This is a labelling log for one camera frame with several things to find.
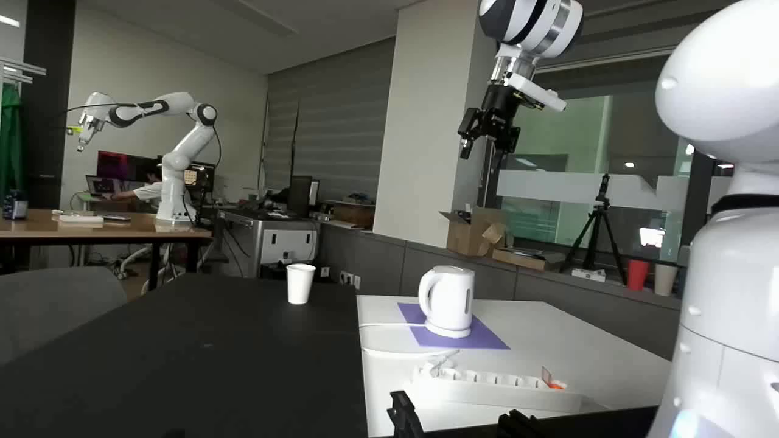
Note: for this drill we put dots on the red cup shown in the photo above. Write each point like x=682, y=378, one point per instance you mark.
x=637, y=275

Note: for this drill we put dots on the black table clamp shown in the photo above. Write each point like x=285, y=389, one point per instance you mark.
x=519, y=424
x=402, y=415

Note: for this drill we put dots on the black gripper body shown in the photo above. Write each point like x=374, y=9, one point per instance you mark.
x=494, y=109

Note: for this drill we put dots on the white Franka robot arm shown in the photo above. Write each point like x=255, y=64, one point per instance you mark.
x=732, y=283

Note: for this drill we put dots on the white paper cup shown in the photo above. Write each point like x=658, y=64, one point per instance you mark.
x=300, y=283

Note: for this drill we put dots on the flat cardboard piece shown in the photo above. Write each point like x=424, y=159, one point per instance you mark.
x=519, y=258

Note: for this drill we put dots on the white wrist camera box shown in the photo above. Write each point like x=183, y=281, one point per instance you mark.
x=537, y=91

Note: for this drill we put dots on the grey metal cabinet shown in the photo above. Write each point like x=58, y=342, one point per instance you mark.
x=271, y=241

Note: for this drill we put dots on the open cardboard box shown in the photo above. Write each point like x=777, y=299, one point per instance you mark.
x=472, y=233

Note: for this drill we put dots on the black computer case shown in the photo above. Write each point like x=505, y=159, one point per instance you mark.
x=304, y=196

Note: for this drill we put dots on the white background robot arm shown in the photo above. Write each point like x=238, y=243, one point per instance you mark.
x=175, y=160

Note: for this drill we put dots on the white electric kettle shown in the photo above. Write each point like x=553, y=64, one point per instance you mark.
x=449, y=299

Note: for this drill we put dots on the white flat tray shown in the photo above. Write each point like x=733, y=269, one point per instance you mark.
x=79, y=217

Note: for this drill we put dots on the grey window blinds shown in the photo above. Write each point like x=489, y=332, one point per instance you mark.
x=343, y=121

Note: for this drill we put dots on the beige cup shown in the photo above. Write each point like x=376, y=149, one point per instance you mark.
x=666, y=281

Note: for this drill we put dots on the black camera tripod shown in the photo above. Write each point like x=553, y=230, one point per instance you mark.
x=597, y=221

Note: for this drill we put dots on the wooden table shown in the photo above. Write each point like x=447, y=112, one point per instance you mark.
x=107, y=230

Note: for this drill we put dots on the purple mat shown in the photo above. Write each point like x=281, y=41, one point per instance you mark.
x=489, y=335

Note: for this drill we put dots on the white power strip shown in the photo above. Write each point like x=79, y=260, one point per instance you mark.
x=489, y=378

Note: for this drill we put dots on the green cloth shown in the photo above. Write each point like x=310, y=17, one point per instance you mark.
x=10, y=137

